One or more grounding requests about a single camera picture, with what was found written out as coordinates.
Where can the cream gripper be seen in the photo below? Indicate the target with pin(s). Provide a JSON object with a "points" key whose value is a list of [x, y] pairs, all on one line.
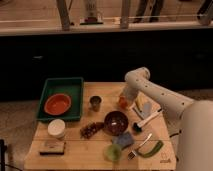
{"points": [[129, 93]]}

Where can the red apple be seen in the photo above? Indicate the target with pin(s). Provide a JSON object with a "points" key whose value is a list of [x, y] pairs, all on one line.
{"points": [[122, 103]]}

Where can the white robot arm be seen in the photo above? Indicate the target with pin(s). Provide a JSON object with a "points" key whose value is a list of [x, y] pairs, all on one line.
{"points": [[195, 143]]}

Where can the metal cup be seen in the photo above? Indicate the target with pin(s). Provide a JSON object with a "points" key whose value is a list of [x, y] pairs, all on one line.
{"points": [[95, 102]]}

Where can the green plastic cup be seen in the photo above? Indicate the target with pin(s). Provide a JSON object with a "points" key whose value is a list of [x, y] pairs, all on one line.
{"points": [[113, 152]]}

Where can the white paper cup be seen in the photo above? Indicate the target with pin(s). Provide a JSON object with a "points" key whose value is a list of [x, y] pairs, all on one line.
{"points": [[56, 128]]}

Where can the yellow banana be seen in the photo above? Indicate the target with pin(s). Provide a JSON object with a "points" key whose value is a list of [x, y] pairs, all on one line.
{"points": [[139, 104]]}

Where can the grey spatula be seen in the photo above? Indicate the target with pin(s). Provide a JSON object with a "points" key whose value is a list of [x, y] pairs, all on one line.
{"points": [[146, 110]]}

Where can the dark purple bowl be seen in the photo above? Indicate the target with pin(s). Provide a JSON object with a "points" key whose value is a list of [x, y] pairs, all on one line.
{"points": [[115, 123]]}

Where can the wooden table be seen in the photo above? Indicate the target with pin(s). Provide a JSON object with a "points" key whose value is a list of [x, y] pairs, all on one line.
{"points": [[88, 155]]}

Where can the blue cloth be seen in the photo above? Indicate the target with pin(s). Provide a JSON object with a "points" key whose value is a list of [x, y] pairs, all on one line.
{"points": [[124, 140]]}

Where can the green plastic tray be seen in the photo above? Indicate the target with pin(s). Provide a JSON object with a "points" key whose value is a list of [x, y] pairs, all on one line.
{"points": [[73, 87]]}

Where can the bunch of dark grapes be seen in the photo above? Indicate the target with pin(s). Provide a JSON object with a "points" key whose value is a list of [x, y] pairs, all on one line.
{"points": [[89, 130]]}

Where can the green cucumber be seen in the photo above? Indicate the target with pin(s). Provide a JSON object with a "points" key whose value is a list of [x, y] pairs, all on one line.
{"points": [[153, 151]]}

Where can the silver fork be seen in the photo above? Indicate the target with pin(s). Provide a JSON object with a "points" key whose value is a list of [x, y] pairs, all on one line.
{"points": [[134, 152]]}

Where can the orange bowl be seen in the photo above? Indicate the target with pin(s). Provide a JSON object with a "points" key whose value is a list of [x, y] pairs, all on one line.
{"points": [[57, 104]]}

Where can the black tan sponge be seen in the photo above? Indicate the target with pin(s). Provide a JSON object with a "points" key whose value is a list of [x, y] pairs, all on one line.
{"points": [[52, 148]]}

